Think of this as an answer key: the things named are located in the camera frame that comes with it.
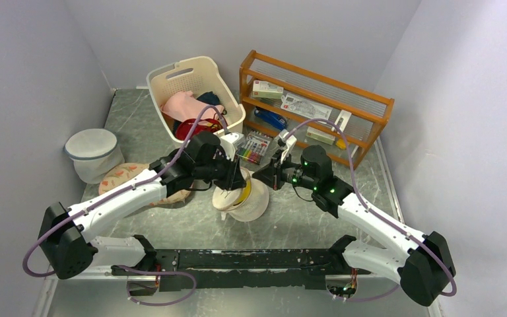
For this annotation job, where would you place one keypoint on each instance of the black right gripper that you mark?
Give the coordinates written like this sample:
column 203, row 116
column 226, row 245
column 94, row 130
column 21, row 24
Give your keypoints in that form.
column 272, row 176

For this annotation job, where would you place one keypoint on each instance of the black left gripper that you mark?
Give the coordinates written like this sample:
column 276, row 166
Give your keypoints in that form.
column 234, row 179

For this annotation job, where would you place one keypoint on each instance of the white mesh laundry bag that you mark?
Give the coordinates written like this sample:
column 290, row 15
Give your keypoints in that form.
column 251, row 209

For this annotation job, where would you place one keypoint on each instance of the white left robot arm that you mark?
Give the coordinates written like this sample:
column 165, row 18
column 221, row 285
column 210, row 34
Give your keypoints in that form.
column 70, row 237

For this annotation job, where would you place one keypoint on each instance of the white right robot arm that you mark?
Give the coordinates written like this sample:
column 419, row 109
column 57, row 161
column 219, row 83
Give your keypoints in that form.
column 421, row 264

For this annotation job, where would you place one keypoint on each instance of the yellow bra in bag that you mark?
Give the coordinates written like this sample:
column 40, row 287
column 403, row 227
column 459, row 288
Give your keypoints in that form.
column 244, row 194

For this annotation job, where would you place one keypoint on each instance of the cream plastic laundry basket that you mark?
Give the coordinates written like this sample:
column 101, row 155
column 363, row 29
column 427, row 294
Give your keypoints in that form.
column 175, row 90

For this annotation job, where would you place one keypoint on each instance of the floral pink bra bag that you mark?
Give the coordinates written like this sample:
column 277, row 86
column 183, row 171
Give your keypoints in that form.
column 128, row 171

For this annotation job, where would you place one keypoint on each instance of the pack of coloured markers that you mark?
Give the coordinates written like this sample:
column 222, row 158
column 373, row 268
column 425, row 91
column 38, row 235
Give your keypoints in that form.
column 255, row 147

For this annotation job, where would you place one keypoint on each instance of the blue stapler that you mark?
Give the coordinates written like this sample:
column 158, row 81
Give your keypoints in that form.
column 275, row 120

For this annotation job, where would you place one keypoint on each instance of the green white box lower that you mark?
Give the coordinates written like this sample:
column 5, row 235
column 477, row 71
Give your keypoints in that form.
column 320, row 136

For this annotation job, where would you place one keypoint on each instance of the green white box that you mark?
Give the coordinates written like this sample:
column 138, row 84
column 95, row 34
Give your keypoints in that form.
column 320, row 136
column 265, row 89

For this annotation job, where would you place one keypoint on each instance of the red garment in basket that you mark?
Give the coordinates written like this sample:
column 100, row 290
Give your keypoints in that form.
column 210, row 125

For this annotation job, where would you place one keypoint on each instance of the orange wooden shelf rack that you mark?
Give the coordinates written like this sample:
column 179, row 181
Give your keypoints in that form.
column 370, row 111

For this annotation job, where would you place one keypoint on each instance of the clear blister pack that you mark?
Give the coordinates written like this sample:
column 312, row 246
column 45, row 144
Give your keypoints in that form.
column 304, row 107

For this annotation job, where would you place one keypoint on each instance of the yellow small block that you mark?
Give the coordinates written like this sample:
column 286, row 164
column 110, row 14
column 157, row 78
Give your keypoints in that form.
column 341, row 144

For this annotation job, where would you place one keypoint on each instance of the green white box upper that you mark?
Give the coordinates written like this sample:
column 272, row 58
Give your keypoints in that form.
column 265, row 89

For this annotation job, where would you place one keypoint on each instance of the dark blue garment in basket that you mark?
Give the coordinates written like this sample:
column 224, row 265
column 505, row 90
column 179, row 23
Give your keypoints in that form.
column 209, row 98

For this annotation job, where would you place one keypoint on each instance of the pink cloth in basket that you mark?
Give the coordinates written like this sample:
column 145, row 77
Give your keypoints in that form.
column 183, row 106

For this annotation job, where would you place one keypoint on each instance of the white pen on shelf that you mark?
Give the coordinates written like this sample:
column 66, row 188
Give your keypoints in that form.
column 354, row 151

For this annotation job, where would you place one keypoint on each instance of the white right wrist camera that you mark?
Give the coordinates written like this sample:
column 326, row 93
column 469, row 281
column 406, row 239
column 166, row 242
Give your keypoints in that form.
column 286, row 140

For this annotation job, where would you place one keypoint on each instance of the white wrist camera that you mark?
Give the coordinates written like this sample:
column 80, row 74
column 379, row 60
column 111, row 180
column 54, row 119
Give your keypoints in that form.
column 230, row 144
column 286, row 140

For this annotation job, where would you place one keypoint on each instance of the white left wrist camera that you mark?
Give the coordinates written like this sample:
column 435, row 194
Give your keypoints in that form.
column 230, row 144

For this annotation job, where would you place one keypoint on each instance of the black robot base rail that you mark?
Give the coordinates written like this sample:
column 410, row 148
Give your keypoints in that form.
column 178, row 270

